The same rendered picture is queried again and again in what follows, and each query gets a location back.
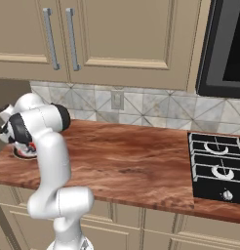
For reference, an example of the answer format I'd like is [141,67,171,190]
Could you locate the red and white fish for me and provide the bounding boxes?
[25,142,38,156]

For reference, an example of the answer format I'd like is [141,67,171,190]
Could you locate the silver hob knob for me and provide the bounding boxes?
[221,189,234,201]

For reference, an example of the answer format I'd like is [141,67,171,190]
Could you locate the grey cupboard door handle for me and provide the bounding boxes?
[42,7,61,71]
[64,7,82,72]

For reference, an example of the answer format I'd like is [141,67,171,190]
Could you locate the beige narrow base cupboard front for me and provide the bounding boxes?
[140,208,180,250]

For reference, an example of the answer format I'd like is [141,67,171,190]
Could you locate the beige tall oven cabinet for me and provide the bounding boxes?
[0,77,32,156]

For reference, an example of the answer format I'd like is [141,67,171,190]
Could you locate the beige base cupboard under hob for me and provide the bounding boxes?
[172,214,240,250]

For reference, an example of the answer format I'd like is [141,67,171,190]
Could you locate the beige wide wall cupboard door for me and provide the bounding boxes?
[58,0,202,92]

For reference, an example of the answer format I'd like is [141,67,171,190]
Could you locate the grey wall switch plate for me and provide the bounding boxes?
[110,90,125,110]

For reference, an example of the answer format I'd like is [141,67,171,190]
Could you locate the beige narrow wall cupboard door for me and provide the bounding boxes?
[0,0,70,83]

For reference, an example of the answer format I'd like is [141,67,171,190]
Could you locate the beige wide base cupboard front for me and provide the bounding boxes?
[0,184,143,250]

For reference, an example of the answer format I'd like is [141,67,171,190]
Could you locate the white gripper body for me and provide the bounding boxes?
[14,140,32,152]

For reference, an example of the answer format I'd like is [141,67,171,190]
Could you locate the black microwave oven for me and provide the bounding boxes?
[195,0,240,100]

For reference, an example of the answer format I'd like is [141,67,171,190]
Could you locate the black hob with white grates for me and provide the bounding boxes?
[186,131,240,205]

